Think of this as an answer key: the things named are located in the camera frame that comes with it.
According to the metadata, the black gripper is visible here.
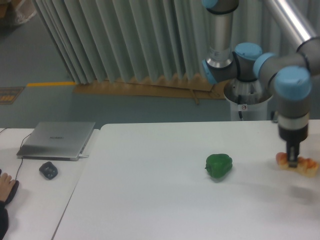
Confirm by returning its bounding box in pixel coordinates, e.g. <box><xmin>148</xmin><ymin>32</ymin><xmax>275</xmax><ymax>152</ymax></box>
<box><xmin>278</xmin><ymin>126</ymin><xmax>309</xmax><ymax>168</ymax></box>

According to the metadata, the orange bread loaf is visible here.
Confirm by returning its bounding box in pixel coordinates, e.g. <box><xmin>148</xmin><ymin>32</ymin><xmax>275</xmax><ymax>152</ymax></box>
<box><xmin>275</xmin><ymin>152</ymin><xmax>320</xmax><ymax>178</ymax></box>

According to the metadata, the black computer mouse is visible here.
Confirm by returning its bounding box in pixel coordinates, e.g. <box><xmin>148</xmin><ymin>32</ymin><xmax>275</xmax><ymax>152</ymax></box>
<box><xmin>5</xmin><ymin>180</ymin><xmax>20</xmax><ymax>205</ymax></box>

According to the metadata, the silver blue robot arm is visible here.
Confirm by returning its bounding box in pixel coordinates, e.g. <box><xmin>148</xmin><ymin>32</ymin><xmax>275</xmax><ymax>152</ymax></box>
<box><xmin>202</xmin><ymin>0</ymin><xmax>320</xmax><ymax>168</ymax></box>

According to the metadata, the black sleeved forearm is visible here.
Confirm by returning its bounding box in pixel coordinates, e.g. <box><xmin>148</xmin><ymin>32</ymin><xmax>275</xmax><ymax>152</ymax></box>
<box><xmin>0</xmin><ymin>200</ymin><xmax>9</xmax><ymax>240</ymax></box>

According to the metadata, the person's hand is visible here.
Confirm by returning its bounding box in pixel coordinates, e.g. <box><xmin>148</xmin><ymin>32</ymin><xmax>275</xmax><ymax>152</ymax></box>
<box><xmin>0</xmin><ymin>172</ymin><xmax>16</xmax><ymax>202</ymax></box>

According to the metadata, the green bell pepper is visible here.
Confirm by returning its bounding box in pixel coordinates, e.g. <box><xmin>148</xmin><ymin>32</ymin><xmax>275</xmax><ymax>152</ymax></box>
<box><xmin>205</xmin><ymin>153</ymin><xmax>233</xmax><ymax>179</ymax></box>

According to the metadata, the flat brown cardboard sheet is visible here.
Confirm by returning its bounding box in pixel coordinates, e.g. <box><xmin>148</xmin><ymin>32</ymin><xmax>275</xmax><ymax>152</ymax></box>
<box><xmin>73</xmin><ymin>73</ymin><xmax>229</xmax><ymax>105</ymax></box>

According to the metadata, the white usb plug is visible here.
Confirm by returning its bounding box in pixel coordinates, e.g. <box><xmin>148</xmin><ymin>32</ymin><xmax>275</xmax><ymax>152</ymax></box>
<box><xmin>78</xmin><ymin>154</ymin><xmax>89</xmax><ymax>159</ymax></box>

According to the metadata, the grey pleated curtain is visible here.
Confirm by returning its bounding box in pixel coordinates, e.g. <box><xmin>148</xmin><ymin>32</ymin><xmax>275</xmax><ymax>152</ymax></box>
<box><xmin>33</xmin><ymin>0</ymin><xmax>296</xmax><ymax>85</ymax></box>

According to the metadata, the silver closed laptop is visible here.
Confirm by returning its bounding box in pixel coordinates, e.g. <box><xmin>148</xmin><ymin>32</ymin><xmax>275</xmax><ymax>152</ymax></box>
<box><xmin>16</xmin><ymin>121</ymin><xmax>95</xmax><ymax>161</ymax></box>

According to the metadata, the small black puck device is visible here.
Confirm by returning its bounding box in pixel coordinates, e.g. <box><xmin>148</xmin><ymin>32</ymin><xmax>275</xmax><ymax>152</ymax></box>
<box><xmin>39</xmin><ymin>161</ymin><xmax>59</xmax><ymax>180</ymax></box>

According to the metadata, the black laptop cable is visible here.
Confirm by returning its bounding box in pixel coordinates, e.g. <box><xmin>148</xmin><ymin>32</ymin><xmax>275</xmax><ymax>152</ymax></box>
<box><xmin>0</xmin><ymin>127</ymin><xmax>38</xmax><ymax>180</ymax></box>

